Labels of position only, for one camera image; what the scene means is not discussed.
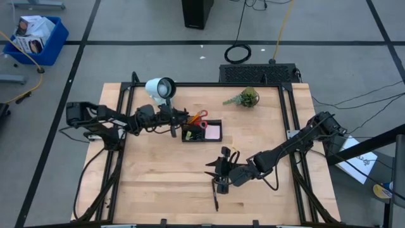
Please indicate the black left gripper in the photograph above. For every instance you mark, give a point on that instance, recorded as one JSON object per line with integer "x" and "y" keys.
{"x": 164, "y": 116}

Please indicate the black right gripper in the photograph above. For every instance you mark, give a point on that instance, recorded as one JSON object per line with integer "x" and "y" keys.
{"x": 234, "y": 172}

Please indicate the orange pencil with pink eraser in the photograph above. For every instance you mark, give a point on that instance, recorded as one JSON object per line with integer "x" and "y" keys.
{"x": 193, "y": 119}
{"x": 196, "y": 116}

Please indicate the yellow-green sticky note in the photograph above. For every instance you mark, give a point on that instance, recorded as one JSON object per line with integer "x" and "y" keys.
{"x": 188, "y": 135}

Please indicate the red scissors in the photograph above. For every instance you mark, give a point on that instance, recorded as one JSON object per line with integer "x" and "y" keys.
{"x": 200, "y": 123}

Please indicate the black pen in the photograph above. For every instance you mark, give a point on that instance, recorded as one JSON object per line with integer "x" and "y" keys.
{"x": 216, "y": 199}

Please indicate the pink sticky note pad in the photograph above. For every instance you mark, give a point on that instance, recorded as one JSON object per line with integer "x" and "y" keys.
{"x": 212, "y": 132}

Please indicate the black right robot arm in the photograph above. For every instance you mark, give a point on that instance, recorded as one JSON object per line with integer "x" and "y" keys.
{"x": 294, "y": 142}

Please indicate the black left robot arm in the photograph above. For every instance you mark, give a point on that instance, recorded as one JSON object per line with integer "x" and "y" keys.
{"x": 104, "y": 115}

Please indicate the black mesh desk organizer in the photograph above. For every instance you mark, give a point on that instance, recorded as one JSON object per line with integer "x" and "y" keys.
{"x": 213, "y": 121}

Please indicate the potted succulent plant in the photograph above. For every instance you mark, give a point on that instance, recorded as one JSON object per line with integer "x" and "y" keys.
{"x": 250, "y": 98}

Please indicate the black grille computer case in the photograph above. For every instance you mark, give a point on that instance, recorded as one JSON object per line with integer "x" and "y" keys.
{"x": 256, "y": 73}

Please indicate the white paper sheet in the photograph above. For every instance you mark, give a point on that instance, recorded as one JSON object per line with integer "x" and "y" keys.
{"x": 360, "y": 164}

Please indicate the blue plastic bin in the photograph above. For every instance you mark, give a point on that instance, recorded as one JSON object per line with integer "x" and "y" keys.
{"x": 50, "y": 50}

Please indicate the black metal beam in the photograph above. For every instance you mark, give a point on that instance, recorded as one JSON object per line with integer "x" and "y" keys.
{"x": 364, "y": 147}

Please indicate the yellow and blue round object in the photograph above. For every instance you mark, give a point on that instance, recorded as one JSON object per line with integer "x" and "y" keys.
{"x": 381, "y": 191}

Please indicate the white carton box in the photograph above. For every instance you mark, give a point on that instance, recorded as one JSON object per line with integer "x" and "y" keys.
{"x": 41, "y": 28}
{"x": 28, "y": 44}

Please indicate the grey table foot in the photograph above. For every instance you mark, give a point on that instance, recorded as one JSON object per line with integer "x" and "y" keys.
{"x": 38, "y": 4}
{"x": 12, "y": 79}

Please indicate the black aluminium table frame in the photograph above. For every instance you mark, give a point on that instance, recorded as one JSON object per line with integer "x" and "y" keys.
{"x": 205, "y": 84}

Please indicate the grey metal post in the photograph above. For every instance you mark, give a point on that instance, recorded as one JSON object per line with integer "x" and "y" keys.
{"x": 399, "y": 177}

